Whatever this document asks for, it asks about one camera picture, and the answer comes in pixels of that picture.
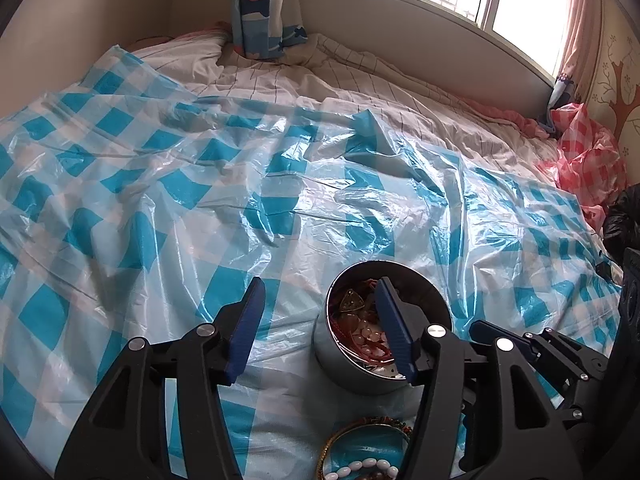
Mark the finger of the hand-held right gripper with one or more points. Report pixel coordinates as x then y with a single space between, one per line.
487 331
477 410

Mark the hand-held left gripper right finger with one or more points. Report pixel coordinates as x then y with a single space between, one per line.
395 330

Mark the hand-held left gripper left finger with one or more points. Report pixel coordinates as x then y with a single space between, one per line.
245 330

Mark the gold triangle pendant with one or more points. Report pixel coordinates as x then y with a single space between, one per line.
352 305

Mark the round metal tin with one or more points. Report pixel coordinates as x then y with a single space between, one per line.
345 365

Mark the gold bangle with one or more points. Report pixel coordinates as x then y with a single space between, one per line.
332 441

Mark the black charger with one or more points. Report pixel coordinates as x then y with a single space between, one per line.
607 267

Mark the black plastic bag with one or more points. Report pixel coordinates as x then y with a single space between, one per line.
622 225

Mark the blue checkered plastic sheet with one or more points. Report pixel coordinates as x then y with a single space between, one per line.
150 185

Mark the red checkered plastic sheet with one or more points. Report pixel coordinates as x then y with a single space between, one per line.
590 155

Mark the pink blanket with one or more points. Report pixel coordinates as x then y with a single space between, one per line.
525 125

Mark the striped white bed sheet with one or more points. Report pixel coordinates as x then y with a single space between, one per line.
350 85

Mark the pink cloth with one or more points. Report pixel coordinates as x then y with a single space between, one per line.
190 39

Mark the blue patterned pillow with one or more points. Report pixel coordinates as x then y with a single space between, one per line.
260 20

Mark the barred window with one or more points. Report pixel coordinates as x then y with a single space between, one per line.
525 20

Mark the pink curtain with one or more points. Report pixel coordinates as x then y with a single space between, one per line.
580 20

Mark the tree wall sticker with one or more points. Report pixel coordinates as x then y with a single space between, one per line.
625 90

